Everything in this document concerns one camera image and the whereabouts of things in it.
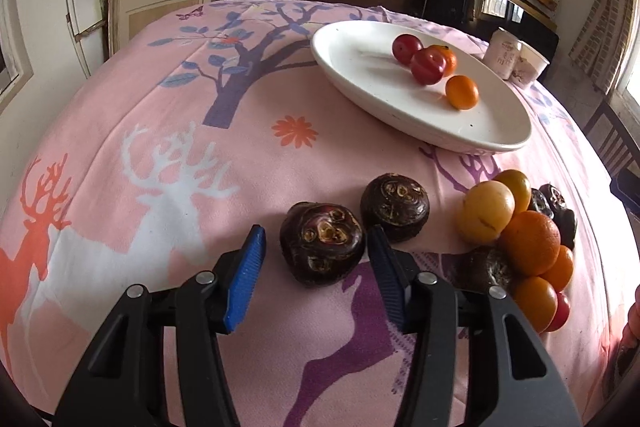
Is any white oval plate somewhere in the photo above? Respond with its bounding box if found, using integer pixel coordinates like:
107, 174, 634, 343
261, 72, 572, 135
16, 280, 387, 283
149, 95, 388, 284
309, 19, 534, 155

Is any yellow-orange fruit lower left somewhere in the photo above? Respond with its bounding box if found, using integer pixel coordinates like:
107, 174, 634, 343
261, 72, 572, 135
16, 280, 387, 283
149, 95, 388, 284
512, 277, 558, 333

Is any orange mandarin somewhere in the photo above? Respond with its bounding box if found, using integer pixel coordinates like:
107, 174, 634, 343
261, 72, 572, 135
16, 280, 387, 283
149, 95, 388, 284
497, 210, 561, 277
432, 44, 458, 77

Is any small red cherry tomato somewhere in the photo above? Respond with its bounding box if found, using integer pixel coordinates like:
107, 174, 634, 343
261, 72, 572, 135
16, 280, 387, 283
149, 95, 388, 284
546, 291, 570, 333

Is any small orange fruit middle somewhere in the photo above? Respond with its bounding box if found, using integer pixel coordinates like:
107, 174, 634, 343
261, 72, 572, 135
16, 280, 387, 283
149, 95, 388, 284
540, 245, 574, 291

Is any large oval orange kumquat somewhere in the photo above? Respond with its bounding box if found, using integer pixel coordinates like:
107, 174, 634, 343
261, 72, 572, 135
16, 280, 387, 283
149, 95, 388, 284
445, 75, 480, 110

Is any pink patterned tablecloth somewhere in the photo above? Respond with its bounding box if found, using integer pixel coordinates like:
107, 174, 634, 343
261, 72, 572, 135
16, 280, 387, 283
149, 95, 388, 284
1, 0, 639, 426

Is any large red plum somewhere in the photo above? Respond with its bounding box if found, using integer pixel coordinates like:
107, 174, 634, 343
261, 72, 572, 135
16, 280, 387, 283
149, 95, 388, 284
410, 46, 446, 86

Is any yellow-orange round fruit top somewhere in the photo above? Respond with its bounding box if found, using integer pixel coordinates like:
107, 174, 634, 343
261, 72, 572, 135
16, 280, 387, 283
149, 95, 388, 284
494, 169, 532, 213

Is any white paper cup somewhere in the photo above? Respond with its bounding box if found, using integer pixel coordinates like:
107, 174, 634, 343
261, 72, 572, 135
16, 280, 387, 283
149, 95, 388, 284
509, 41, 549, 89

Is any dark wooden chair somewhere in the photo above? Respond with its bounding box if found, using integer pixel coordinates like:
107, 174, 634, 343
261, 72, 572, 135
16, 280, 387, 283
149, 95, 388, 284
582, 100, 639, 217

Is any small red plum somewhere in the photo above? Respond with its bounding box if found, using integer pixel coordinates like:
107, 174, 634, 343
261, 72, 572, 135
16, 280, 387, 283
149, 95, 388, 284
392, 34, 423, 66

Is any white beverage can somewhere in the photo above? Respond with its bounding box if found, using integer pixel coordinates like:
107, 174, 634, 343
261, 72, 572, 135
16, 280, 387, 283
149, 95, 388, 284
483, 27, 522, 80

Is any pale yellow round fruit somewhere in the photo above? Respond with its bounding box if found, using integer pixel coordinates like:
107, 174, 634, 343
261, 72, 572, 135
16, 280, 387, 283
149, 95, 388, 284
456, 181, 515, 246

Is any large dark water chestnut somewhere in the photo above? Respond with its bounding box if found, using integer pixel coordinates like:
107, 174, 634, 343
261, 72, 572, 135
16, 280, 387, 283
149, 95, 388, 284
442, 247, 513, 293

